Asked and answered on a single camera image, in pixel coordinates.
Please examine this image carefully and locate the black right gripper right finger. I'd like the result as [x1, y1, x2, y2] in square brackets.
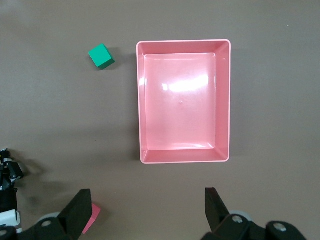
[202, 186, 270, 240]

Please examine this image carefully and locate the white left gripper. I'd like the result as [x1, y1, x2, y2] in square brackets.
[0, 148, 25, 233]

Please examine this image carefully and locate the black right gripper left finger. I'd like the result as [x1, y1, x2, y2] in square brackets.
[18, 188, 94, 240]

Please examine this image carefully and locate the pink cube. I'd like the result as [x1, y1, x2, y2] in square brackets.
[81, 202, 102, 235]

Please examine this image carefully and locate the brown table cover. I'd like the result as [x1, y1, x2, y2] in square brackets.
[0, 0, 320, 240]

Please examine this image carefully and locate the pink plastic tray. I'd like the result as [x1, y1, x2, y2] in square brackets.
[136, 38, 232, 165]

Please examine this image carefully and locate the green cube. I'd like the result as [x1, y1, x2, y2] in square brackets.
[87, 43, 117, 71]

